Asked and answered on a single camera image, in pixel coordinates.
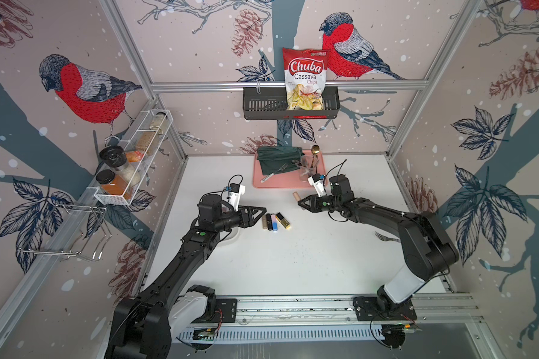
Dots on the Chuba cassava chips bag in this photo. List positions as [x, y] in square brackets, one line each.
[305, 78]

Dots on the white handled fork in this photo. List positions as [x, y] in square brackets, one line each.
[267, 177]

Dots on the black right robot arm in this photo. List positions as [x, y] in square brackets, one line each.
[428, 250]

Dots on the white storage box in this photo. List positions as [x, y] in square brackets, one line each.
[230, 237]

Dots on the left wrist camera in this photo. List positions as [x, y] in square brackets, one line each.
[235, 191]

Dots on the white wire spice rack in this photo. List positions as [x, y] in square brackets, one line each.
[141, 149]

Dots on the orange spice jar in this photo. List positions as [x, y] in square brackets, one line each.
[113, 184]

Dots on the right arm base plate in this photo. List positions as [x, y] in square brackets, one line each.
[371, 308]

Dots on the gold long spoon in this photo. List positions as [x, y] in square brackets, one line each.
[315, 150]

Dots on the black lid spice jar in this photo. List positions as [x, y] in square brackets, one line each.
[116, 159]

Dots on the pink blue lipstick tube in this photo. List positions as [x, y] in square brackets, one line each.
[274, 222]

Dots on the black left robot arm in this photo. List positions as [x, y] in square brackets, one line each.
[144, 326]

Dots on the pink silicone mat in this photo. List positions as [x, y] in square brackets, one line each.
[287, 180]

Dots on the aluminium front rail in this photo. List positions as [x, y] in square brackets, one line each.
[338, 310]

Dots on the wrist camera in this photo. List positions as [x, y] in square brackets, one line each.
[235, 191]
[317, 182]

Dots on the dark green cloth napkin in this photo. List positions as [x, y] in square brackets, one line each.
[278, 160]

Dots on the gold black lipstick tube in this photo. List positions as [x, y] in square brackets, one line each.
[283, 221]

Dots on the clear ribbed glass cup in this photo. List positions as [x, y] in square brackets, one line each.
[304, 168]

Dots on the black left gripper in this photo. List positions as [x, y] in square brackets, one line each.
[247, 221]

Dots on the pink handled fork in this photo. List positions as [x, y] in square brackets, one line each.
[384, 238]

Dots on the black wall basket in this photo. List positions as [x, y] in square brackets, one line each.
[271, 104]

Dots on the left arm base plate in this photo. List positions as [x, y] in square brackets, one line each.
[220, 311]

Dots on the metal wire hook rack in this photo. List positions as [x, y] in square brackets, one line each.
[80, 231]

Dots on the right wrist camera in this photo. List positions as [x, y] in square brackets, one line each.
[317, 182]

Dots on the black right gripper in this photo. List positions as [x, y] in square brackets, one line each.
[312, 206]

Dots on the black gold lip gloss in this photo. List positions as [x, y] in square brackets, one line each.
[296, 196]

